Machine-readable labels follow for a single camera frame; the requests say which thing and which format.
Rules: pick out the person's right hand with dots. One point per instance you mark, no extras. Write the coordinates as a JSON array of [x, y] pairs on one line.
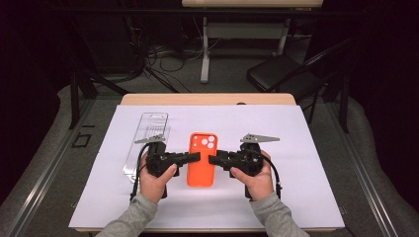
[[260, 186]]

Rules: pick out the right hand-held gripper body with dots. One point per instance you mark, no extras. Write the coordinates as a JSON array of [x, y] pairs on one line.
[[247, 158]]

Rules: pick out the white table sheet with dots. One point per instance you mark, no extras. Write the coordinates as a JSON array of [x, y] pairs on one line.
[[296, 184]]

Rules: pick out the black metal stand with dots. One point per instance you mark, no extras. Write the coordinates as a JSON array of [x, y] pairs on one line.
[[345, 105], [74, 98]]

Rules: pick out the dark table grommet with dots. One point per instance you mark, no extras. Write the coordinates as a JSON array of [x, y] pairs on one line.
[[241, 103]]

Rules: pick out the person's left hand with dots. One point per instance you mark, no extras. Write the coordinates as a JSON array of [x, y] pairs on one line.
[[154, 187]]

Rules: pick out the white-legged desk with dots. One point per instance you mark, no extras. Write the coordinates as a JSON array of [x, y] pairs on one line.
[[243, 30]]

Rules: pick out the black folding chair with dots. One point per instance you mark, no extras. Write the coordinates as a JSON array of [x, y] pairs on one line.
[[276, 72]]

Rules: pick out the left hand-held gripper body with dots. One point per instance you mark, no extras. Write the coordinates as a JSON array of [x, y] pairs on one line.
[[158, 159]]

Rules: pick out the clear plastic bin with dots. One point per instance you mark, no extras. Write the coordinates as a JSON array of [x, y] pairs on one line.
[[153, 123]]

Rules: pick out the black horizontal metal bar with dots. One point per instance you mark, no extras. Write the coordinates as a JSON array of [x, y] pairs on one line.
[[131, 11]]

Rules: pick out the grey metal floor rail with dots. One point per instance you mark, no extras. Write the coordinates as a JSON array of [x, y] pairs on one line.
[[46, 177], [374, 197]]

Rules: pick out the orange phone case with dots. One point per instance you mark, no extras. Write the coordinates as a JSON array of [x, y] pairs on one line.
[[201, 174]]

